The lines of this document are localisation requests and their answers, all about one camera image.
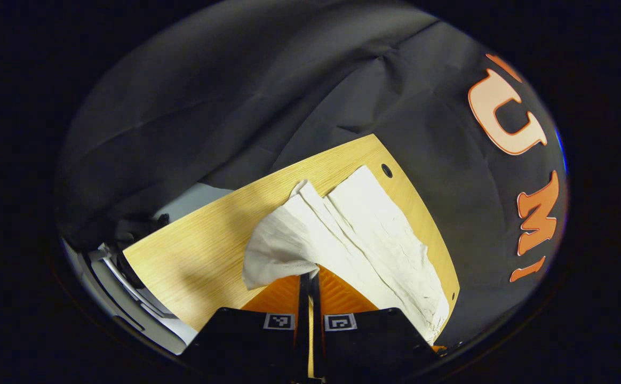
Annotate black backdrop cloth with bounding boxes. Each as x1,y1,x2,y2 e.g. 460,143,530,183
204,21,569,348

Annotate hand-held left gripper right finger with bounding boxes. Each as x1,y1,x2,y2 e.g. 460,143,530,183
310,265,442,380

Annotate white grey curved frame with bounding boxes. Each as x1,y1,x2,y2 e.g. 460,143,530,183
62,212,200,356

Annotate white jeans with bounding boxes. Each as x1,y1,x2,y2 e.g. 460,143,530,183
242,165,450,345

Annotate black side curtain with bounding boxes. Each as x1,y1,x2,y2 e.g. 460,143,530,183
56,0,440,252

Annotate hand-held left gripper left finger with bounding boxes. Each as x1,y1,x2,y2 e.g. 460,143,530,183
181,272,312,380

